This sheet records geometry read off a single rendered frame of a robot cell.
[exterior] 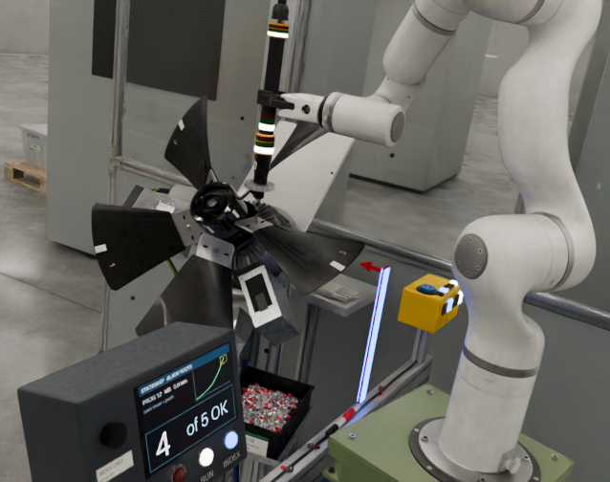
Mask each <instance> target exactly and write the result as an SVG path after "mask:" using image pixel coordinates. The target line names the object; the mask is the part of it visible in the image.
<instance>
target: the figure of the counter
mask: <svg viewBox="0 0 610 482"><path fill-rule="evenodd" d="M144 438H145V444H146V452H147V459H148V467H149V473H152V472H153V471H156V470H157V469H159V468H160V467H162V466H163V465H165V464H166V463H168V462H169V461H171V460H172V459H174V458H176V457H177V456H179V455H180V451H179V443H178V435H177V428H176V419H175V417H173V418H172V419H170V420H168V421H166V422H165V423H163V424H161V425H160V426H158V427H155V428H154V429H152V430H150V431H148V432H147V433H145V434H144Z"/></svg>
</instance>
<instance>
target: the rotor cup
mask: <svg viewBox="0 0 610 482"><path fill-rule="evenodd" d="M211 199H215V200H216V205H215V206H214V207H210V206H209V205H208V202H209V201H210V200H211ZM233 210H235V211H236V212H237V214H238V215H239V217H238V218H237V217H236V216H235V215H234V213H233ZM189 211H190V215H191V217H192V219H193V220H194V221H195V222H196V224H197V225H198V226H199V227H200V228H201V229H202V230H203V231H204V232H205V233H206V234H209V235H211V236H214V237H216V238H219V239H221V240H224V241H226V242H229V243H230V244H232V245H234V252H240V251H242V250H243V249H244V248H246V247H247V246H248V245H249V244H251V243H252V241H253V240H254V239H255V237H254V236H253V235H251V234H248V233H245V232H242V231H240V230H236V229H233V228H232V227H234V226H236V225H235V224H234V223H235V222H236V221H240V220H243V219H247V218H251V217H254V215H255V207H254V205H253V204H251V203H250V202H248V201H245V200H242V198H241V197H240V196H239V195H238V193H237V192H236V191H235V190H234V188H233V187H232V186H230V185H229V184H227V183H225V182H211V183H208V184H206V185H204V186H202V187H201V188H200V189H199V190H198V191H197V192H196V193H195V194H194V196H193V197H192V200H191V202H190V206H189ZM207 227H210V228H211V229H212V230H213V231H214V232H211V231H210V230H209V229H208V228H207Z"/></svg>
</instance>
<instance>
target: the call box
mask: <svg viewBox="0 0 610 482"><path fill-rule="evenodd" d="M448 282H450V280H447V279H444V278H441V277H439V276H436V275H433V274H427V275H425V276H423V277H422V278H420V279H418V280H417V281H415V282H413V283H411V284H410V285H408V286H406V287H405V288H403V295H402V300H401V305H400V310H399V314H398V321H401V322H403V323H406V324H409V325H411V326H414V327H416V328H419V329H422V330H424V331H427V332H428V333H431V334H434V333H435V332H436V331H437V330H439V329H440V328H441V327H443V326H444V325H445V324H446V323H448V322H449V321H450V320H451V319H453V318H454V317H455V316H456V315H457V311H458V307H459V304H458V305H456V306H455V307H454V308H452V309H451V310H450V311H448V312H447V313H446V314H444V315H443V316H441V313H442V309H443V305H444V304H445V303H446V302H448V301H449V300H450V299H451V298H453V297H454V296H456V295H457V294H459V293H460V292H461V290H460V288H459V286H458V285H456V286H455V287H453V288H451V289H450V290H449V291H448V292H446V293H445V295H444V296H437V295H436V293H437V292H438V291H439V290H440V288H442V287H444V286H445V285H447V284H448ZM422 284H429V285H432V286H434V287H436V292H435V293H434V294H429V293H425V292H422V291H420V290H419V288H420V285H422Z"/></svg>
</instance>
